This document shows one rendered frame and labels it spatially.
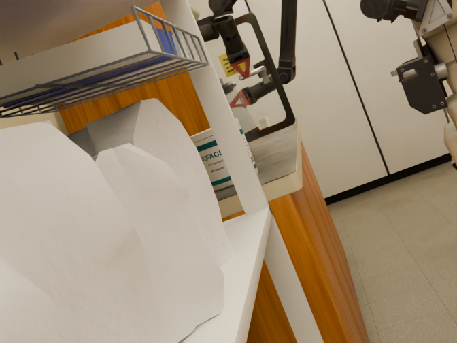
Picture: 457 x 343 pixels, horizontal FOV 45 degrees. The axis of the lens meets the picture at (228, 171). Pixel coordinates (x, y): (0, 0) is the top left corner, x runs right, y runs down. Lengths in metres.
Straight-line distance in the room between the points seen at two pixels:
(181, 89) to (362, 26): 3.35
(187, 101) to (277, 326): 0.84
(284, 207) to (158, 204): 0.67
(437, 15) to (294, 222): 0.73
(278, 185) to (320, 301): 0.27
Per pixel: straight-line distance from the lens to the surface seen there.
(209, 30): 1.78
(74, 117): 1.93
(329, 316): 1.27
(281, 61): 2.17
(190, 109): 1.81
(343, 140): 5.01
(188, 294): 0.56
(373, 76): 5.01
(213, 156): 1.35
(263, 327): 1.29
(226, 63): 1.89
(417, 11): 1.60
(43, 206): 0.41
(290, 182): 1.19
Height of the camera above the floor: 1.11
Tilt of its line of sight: 6 degrees down
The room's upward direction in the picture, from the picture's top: 22 degrees counter-clockwise
